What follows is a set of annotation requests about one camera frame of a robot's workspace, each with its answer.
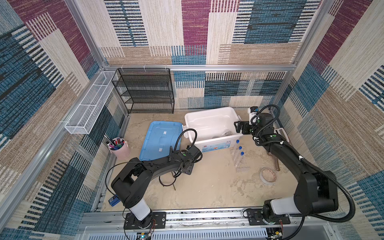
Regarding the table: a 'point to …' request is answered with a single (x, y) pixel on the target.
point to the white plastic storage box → (216, 128)
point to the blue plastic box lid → (159, 136)
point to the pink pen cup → (119, 148)
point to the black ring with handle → (168, 185)
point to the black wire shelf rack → (145, 90)
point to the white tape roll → (268, 175)
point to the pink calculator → (282, 133)
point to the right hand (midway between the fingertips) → (242, 124)
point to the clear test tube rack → (245, 164)
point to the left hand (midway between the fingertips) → (185, 165)
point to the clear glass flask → (226, 132)
